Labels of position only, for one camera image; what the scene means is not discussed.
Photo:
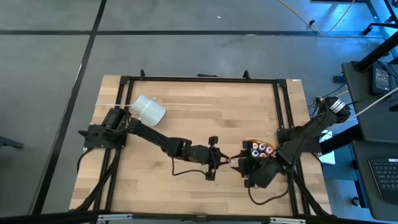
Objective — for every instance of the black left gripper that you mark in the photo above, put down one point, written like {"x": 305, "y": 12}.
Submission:
{"x": 202, "y": 154}

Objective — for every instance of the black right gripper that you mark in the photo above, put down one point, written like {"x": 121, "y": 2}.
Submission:
{"x": 262, "y": 174}

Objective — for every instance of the small red food coloring bottle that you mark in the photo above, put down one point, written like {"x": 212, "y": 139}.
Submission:
{"x": 229, "y": 160}

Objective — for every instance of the large blue food coloring bottle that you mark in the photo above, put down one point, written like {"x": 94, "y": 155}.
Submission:
{"x": 255, "y": 153}

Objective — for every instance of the large yellow food coloring bottle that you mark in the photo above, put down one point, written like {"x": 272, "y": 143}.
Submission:
{"x": 255, "y": 145}

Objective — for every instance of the large red food coloring bottle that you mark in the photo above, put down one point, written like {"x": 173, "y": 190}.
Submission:
{"x": 269, "y": 150}

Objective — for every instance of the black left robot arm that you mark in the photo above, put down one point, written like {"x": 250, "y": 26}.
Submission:
{"x": 152, "y": 137}

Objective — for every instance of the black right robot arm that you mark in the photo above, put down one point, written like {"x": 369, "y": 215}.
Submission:
{"x": 306, "y": 137}

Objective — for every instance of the yellow plastic bin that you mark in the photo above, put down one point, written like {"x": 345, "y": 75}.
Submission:
{"x": 262, "y": 140}

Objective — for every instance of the black diagonal desk bar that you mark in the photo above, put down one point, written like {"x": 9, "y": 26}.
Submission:
{"x": 376, "y": 54}
{"x": 342, "y": 141}

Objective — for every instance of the black caster wheel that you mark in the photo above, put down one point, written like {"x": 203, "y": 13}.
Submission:
{"x": 356, "y": 202}

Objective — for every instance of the black desk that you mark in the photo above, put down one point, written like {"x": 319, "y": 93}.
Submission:
{"x": 373, "y": 124}
{"x": 363, "y": 186}

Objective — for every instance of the black desk foot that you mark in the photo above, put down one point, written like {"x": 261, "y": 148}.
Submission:
{"x": 339, "y": 79}

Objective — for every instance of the black computer keyboard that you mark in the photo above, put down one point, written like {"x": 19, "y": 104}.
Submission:
{"x": 387, "y": 179}

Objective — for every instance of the black power adapter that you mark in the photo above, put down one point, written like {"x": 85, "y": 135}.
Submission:
{"x": 380, "y": 79}

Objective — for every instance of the black rig beam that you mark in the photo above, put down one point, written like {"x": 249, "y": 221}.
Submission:
{"x": 46, "y": 217}

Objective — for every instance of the black office chair base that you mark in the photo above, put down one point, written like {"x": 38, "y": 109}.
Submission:
{"x": 377, "y": 25}

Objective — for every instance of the grey chair leg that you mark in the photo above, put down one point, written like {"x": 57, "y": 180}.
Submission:
{"x": 9, "y": 142}

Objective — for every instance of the black aluminium table frame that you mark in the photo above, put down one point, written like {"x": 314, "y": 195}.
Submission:
{"x": 202, "y": 79}

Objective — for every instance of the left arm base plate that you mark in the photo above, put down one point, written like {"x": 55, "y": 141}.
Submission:
{"x": 93, "y": 137}

